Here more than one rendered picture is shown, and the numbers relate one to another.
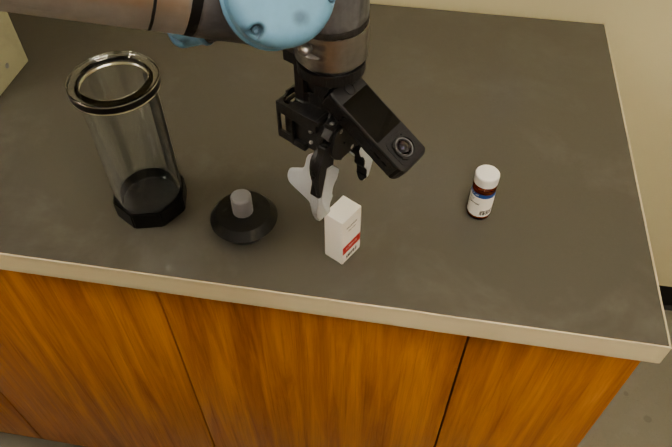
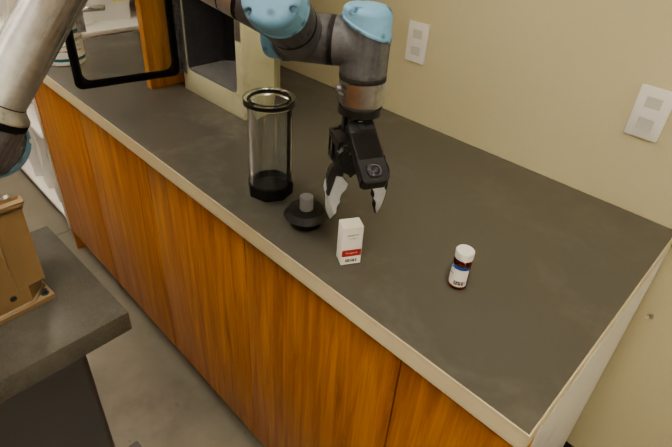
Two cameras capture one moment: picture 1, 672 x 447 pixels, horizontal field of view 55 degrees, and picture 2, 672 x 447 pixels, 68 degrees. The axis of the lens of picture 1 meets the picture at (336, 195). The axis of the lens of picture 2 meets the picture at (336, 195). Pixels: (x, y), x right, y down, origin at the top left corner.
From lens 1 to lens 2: 0.41 m
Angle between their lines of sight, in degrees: 29
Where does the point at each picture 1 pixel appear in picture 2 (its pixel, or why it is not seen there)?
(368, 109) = (366, 141)
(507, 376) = (425, 425)
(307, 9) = (275, 9)
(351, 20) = (363, 74)
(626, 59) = not seen: outside the picture
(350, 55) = (360, 98)
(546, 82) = (586, 242)
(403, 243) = (389, 274)
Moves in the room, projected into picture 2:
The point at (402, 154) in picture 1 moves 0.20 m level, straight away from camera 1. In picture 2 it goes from (370, 173) to (443, 135)
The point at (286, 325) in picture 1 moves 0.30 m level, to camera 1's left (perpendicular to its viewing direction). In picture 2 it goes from (300, 300) to (201, 243)
